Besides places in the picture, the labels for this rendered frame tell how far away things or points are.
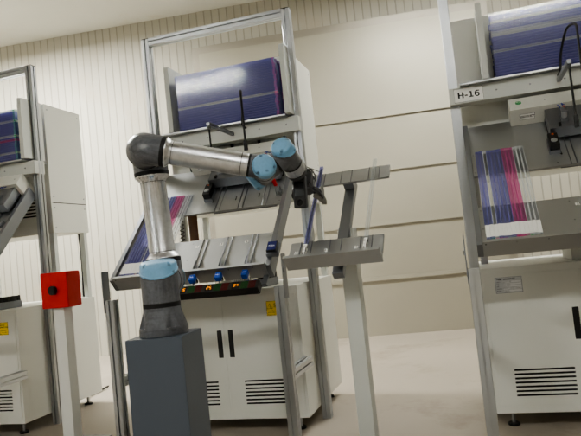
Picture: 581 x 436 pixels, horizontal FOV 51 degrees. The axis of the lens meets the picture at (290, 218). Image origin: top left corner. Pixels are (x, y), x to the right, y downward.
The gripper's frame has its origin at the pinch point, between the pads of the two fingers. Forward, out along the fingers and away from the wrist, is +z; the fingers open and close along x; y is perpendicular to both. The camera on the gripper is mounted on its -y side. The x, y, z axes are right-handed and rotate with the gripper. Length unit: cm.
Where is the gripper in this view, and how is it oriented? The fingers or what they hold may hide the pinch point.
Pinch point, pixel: (313, 205)
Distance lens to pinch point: 230.5
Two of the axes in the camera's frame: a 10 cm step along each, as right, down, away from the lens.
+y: 0.9, -8.5, 5.2
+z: 3.5, 5.1, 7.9
